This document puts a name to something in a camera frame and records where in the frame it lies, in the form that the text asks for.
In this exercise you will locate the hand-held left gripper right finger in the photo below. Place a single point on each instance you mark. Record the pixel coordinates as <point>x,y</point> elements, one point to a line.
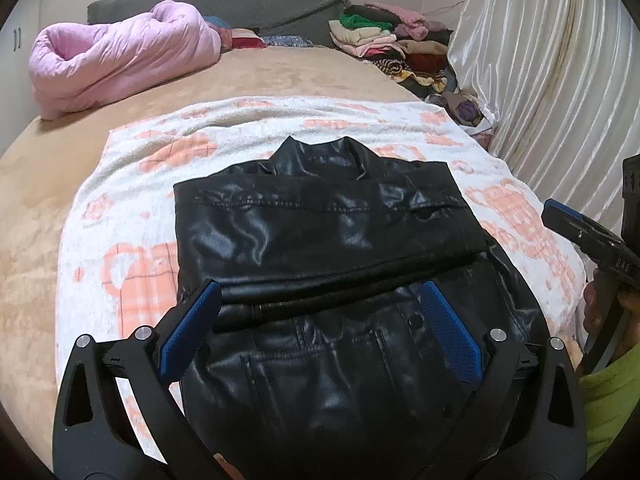
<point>452,332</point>

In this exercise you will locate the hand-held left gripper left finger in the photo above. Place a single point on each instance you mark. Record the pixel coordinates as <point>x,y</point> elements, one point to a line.
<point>192,327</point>

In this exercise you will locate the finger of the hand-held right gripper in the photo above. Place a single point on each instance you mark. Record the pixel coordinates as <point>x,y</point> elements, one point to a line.
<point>567,230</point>
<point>562,208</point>

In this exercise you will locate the black leather jacket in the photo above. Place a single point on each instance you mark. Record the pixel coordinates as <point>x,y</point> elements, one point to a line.
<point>325,230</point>

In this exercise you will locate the pile of folded clothes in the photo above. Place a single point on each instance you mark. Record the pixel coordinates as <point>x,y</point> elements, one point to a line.
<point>370,35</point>

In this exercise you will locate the person's right hand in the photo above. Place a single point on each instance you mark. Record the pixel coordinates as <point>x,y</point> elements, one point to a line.
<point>592,310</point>

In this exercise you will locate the person's left hand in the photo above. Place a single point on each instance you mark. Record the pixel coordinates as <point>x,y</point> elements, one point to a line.
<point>227,467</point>

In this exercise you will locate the white satin curtain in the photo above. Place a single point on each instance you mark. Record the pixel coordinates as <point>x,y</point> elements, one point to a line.
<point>550,85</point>

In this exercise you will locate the white and orange blanket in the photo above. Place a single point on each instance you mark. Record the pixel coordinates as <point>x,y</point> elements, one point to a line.
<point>125,210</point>

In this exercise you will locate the beige bed sheet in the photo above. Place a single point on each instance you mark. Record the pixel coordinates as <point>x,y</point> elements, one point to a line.
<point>275,75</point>

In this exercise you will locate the pink quilt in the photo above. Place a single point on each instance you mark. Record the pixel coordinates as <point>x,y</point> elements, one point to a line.
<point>115,55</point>

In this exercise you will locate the red pillow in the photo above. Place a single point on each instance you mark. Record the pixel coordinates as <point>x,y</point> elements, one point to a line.
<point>247,40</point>

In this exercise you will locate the blue patterned cloth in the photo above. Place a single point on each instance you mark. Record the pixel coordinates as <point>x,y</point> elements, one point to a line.
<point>287,41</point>

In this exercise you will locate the teal cloth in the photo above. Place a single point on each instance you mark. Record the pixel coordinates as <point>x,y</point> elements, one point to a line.
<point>217,22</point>

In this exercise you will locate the white wardrobe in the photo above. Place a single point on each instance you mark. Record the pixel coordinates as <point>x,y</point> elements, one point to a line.
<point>15,75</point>

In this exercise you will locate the grey headboard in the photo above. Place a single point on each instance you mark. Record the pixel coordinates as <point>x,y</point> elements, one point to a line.
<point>250,0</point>

